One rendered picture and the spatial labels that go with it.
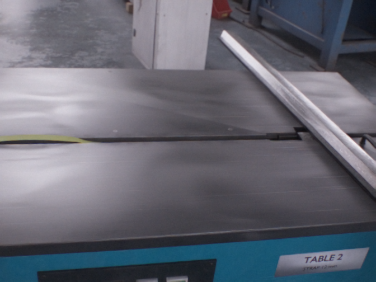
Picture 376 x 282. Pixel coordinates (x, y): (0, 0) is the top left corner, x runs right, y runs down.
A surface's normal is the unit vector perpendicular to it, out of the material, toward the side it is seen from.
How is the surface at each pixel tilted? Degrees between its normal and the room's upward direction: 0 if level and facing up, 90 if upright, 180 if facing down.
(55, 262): 90
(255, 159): 0
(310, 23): 90
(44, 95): 0
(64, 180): 0
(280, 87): 75
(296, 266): 90
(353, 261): 90
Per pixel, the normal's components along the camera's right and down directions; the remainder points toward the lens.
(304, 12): -0.90, 0.14
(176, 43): 0.42, 0.51
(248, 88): 0.10, -0.85
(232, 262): 0.19, 0.53
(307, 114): -0.90, -0.15
